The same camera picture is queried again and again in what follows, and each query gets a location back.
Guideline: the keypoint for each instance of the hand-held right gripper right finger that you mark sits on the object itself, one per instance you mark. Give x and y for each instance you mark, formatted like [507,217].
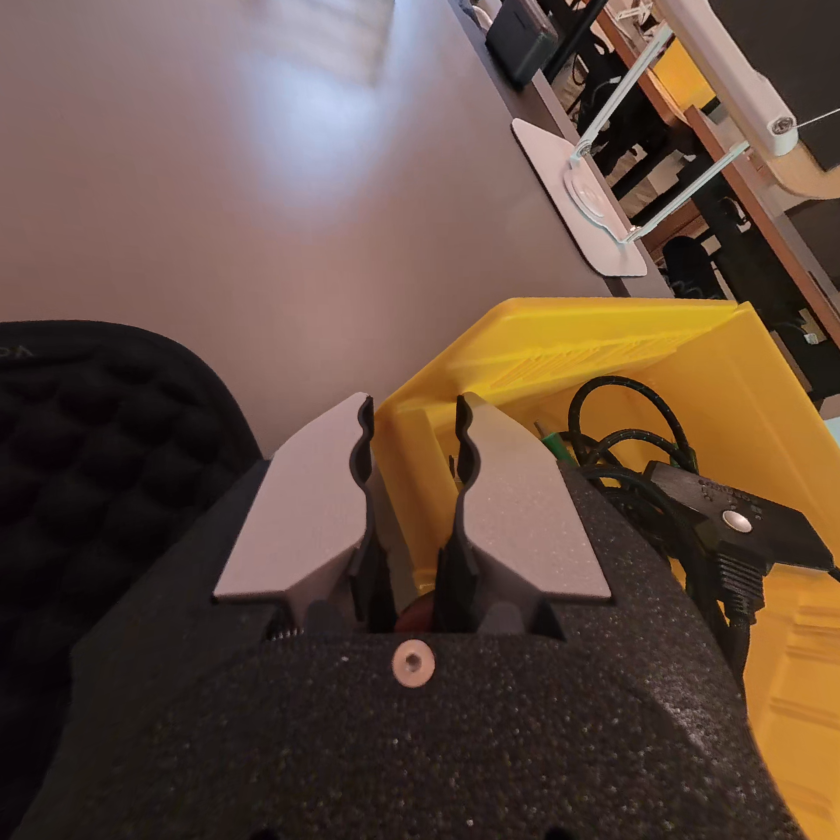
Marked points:
[525,525]

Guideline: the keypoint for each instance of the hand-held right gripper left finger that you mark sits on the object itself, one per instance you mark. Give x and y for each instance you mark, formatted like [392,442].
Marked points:
[302,525]

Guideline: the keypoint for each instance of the yellow plastic bin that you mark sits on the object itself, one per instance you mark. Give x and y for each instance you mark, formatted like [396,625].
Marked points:
[656,341]

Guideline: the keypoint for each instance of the black brushed-metal switch box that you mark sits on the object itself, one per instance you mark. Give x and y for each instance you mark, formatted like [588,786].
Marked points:
[754,499]

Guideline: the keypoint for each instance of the person's right hand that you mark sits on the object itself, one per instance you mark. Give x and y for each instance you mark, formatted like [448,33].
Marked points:
[415,613]

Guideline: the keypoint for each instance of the black honeycomb wrist rest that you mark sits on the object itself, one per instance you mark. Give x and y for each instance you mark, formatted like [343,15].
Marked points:
[98,459]

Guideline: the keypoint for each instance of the black office chair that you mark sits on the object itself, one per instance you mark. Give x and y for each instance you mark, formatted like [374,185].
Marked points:
[689,262]

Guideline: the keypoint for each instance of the white tablet stand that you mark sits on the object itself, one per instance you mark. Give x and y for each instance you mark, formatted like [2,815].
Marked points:
[571,170]

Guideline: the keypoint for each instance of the dark wooden table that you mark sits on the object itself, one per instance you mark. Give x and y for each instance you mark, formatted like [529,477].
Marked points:
[761,210]

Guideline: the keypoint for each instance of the brown wooden table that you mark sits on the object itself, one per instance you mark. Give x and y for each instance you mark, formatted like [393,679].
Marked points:
[656,98]

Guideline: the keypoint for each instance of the small yellow bin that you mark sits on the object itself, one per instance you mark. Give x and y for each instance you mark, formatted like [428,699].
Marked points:
[682,72]

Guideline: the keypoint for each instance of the black stand pole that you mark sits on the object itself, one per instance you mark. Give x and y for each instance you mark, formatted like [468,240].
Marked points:
[577,33]

